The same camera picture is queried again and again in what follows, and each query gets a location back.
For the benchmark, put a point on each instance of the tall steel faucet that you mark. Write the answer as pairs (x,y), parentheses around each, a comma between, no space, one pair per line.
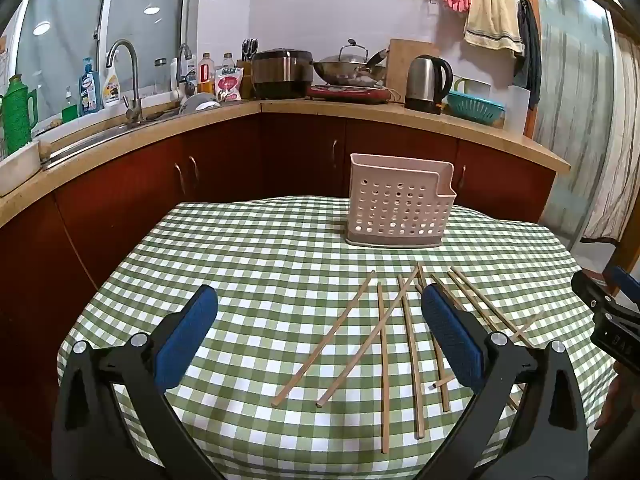
(136,85)

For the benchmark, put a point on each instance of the steel electric kettle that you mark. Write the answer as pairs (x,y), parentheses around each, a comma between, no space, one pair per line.
(425,85)

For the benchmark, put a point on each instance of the white enamel pot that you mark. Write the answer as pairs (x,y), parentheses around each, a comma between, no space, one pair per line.
(460,86)

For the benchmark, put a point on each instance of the white spray bottle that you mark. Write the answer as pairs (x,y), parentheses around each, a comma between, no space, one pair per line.
(111,85)

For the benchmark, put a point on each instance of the wooden kitchen countertop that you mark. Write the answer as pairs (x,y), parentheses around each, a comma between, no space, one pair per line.
(350,110)

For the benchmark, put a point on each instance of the red-brown kitchen cabinets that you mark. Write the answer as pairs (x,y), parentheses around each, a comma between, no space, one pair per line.
(300,155)

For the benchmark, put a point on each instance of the green checked tablecloth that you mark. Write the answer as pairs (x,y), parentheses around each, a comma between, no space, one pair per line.
(250,285)

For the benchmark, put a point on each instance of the small green container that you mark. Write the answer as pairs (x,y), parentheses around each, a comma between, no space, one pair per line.
(69,110)

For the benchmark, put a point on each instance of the white plastic basin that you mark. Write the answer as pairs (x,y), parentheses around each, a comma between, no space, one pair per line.
(20,170)

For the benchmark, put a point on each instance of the wooden chopstick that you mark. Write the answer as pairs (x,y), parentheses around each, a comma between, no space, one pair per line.
(382,370)
(442,286)
(325,337)
(368,336)
(527,324)
(419,288)
(496,310)
(437,360)
(467,294)
(411,360)

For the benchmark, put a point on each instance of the person's right hand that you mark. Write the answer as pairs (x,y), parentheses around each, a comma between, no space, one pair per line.
(610,400)

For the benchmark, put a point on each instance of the sliding glass door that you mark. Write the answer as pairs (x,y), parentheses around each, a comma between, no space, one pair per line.
(570,110)

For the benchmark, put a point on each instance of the wooden cutting board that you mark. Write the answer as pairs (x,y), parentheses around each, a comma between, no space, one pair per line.
(400,65)

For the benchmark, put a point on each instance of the teal plastic colander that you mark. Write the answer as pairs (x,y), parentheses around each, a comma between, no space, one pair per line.
(475,107)

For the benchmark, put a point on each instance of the green thermos jug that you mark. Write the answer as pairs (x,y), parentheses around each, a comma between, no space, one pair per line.
(17,115)

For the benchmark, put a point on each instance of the white plastic jug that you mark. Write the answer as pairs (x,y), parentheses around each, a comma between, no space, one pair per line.
(516,110)

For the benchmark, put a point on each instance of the red induction cooker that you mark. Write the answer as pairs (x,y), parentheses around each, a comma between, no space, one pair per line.
(345,94)

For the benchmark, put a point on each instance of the red and white packet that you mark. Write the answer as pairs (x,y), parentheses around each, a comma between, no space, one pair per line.
(229,85)

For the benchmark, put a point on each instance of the kitchen window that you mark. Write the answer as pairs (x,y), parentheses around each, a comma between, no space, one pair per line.
(65,35)

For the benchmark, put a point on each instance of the black scissors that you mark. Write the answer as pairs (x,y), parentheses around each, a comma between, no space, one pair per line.
(250,47)

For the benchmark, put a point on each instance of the small steel faucet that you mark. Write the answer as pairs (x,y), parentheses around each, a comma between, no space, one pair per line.
(186,52)

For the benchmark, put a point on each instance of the steel sink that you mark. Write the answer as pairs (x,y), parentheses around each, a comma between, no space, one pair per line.
(100,132)

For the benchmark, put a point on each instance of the knife block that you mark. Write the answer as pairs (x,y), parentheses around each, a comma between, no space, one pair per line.
(245,72)

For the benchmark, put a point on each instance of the dark hanging cloth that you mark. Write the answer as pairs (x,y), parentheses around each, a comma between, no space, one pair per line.
(531,50)

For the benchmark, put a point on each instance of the striped curtain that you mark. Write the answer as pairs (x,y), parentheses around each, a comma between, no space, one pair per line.
(625,160)

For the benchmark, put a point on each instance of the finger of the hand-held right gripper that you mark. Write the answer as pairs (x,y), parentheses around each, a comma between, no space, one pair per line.
(625,285)
(592,292)

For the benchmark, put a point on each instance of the blue label detergent bottle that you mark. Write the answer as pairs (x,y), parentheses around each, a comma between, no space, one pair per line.
(90,90)

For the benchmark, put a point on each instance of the dark rice cooker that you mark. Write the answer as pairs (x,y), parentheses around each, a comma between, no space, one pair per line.
(280,75)

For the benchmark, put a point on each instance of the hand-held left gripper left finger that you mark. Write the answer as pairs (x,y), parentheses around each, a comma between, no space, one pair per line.
(187,330)

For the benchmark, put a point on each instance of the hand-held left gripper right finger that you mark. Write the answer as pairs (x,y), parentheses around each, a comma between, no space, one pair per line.
(452,335)

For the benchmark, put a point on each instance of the steel wok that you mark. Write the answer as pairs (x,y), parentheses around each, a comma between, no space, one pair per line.
(350,75)

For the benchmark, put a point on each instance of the beige towel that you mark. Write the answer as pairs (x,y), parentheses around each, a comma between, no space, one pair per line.
(492,20)

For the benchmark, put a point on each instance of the orange label bottle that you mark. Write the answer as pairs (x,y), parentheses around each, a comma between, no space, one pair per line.
(205,72)

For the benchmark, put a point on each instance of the clear plastic bottle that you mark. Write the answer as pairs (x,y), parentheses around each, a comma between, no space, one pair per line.
(228,62)

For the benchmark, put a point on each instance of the pink perforated utensil basket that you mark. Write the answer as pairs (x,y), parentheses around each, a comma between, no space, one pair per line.
(400,200)

